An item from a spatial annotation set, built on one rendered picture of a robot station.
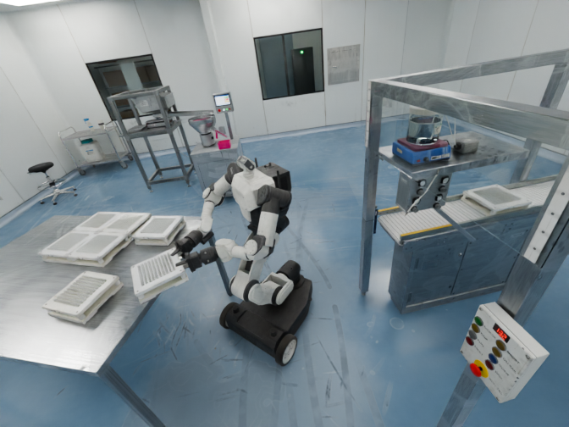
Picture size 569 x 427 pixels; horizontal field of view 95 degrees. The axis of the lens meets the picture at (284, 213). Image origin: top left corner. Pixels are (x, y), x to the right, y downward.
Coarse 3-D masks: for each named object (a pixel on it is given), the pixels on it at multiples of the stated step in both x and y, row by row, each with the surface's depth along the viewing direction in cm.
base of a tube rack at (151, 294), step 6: (186, 276) 138; (168, 282) 136; (174, 282) 135; (180, 282) 137; (156, 288) 134; (162, 288) 133; (168, 288) 134; (144, 294) 131; (150, 294) 131; (156, 294) 132; (144, 300) 130
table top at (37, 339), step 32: (64, 224) 210; (192, 224) 187; (0, 256) 182; (32, 256) 177; (128, 256) 164; (0, 288) 153; (32, 288) 149; (128, 288) 140; (0, 320) 132; (32, 320) 129; (64, 320) 127; (96, 320) 125; (128, 320) 122; (0, 352) 116; (32, 352) 114; (64, 352) 112; (96, 352) 110
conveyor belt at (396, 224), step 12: (384, 216) 170; (396, 216) 169; (408, 216) 167; (420, 216) 166; (432, 216) 164; (456, 216) 161; (384, 228) 165; (396, 228) 159; (408, 228) 157; (420, 228) 156; (396, 240) 153
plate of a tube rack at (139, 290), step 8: (176, 256) 146; (136, 264) 144; (144, 264) 144; (136, 272) 139; (168, 272) 136; (176, 272) 135; (184, 272) 135; (136, 280) 134; (160, 280) 131; (168, 280) 132; (136, 288) 129; (144, 288) 128; (152, 288) 129; (136, 296) 126
